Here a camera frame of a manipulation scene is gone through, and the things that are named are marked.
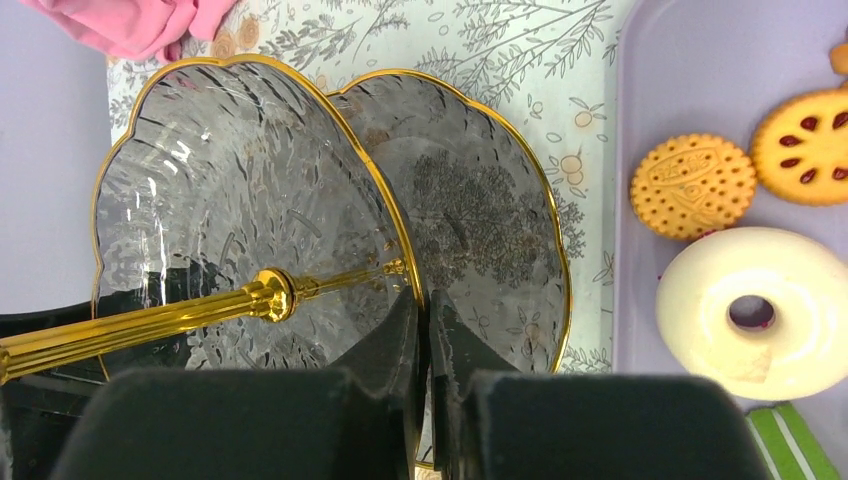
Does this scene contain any green striped cake piece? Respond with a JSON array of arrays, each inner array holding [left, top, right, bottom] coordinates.
[[745, 402, 841, 480]]

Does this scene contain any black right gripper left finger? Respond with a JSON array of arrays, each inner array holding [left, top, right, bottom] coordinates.
[[52, 290, 422, 479]]

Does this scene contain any orange swirl cookie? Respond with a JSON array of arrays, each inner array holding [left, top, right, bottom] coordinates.
[[829, 42, 848, 76]]

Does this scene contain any three-tier glass cake stand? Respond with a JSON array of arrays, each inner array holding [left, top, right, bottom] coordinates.
[[1, 55, 570, 478]]

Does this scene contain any yellow jam-dot cookie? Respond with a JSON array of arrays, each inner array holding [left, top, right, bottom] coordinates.
[[749, 88, 847, 206]]

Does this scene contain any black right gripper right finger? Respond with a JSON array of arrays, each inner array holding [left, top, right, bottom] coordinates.
[[429, 290, 768, 479]]

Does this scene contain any yellow round biscuit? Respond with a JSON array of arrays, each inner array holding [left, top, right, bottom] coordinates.
[[629, 134, 758, 241]]

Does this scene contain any white glazed donut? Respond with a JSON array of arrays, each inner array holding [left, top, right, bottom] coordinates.
[[655, 227, 847, 401]]

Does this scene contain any pink cloth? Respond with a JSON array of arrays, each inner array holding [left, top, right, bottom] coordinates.
[[23, 0, 236, 64]]

